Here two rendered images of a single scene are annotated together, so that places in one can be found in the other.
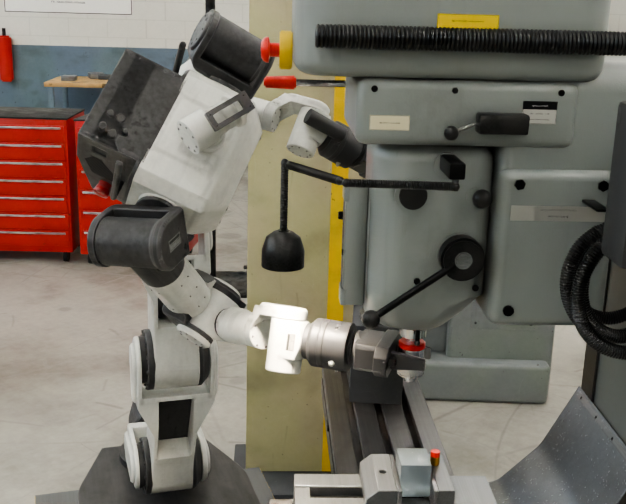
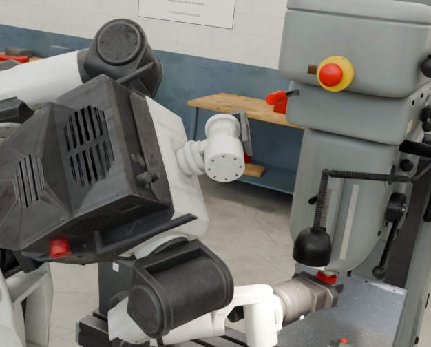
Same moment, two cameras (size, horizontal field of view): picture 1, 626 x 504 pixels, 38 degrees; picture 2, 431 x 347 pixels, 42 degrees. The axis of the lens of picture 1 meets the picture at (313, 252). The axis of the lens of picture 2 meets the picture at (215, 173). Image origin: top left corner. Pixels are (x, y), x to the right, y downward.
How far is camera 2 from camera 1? 1.54 m
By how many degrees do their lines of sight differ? 59
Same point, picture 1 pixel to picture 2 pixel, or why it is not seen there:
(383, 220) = (374, 197)
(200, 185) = (202, 210)
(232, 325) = (191, 327)
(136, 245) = (213, 296)
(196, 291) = not seen: hidden behind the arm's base
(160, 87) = (142, 116)
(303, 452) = not seen: outside the picture
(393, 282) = (372, 239)
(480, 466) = not seen: outside the picture
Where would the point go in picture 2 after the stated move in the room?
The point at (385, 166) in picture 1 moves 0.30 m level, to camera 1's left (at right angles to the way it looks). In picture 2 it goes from (381, 158) to (333, 195)
